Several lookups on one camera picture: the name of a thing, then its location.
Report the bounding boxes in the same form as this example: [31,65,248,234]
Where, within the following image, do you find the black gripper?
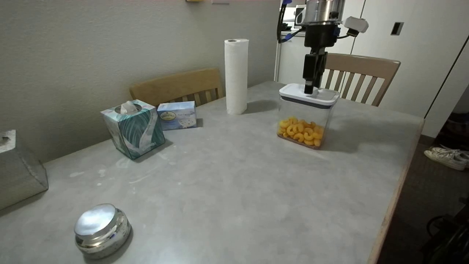
[303,24,340,94]

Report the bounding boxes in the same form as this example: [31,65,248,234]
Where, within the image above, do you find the white container lid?
[280,84,338,107]

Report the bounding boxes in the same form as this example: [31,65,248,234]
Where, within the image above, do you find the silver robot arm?
[303,0,344,94]

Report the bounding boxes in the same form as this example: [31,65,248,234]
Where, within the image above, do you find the clear plastic food container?
[277,97,333,149]

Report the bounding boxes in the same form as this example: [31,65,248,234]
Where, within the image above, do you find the wooden chair with slats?
[321,53,400,107]

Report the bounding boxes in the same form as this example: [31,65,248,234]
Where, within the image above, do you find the orange cereal rings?
[277,116,327,150]

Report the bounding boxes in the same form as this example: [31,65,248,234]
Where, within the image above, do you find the white paper towel roll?
[224,39,249,115]

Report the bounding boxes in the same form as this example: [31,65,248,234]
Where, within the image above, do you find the small blue tissue box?
[157,102,196,131]

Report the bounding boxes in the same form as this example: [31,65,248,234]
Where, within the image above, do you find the white shoe on floor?
[423,147,469,171]

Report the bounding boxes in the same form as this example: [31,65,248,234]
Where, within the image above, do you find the teal cube tissue box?
[101,100,166,160]

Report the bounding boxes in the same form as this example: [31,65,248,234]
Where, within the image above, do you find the round silver metal tin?
[73,204,132,259]

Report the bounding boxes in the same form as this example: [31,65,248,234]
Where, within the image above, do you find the clear glass jar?
[0,129,48,210]

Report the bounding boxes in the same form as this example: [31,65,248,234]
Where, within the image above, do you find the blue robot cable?
[275,3,303,44]

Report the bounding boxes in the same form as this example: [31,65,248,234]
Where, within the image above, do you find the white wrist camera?
[344,17,369,33]

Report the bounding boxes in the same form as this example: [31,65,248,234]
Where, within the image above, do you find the black wall switch plate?
[391,22,403,36]

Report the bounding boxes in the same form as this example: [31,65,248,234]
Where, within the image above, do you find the black cables on floor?
[422,197,469,264]

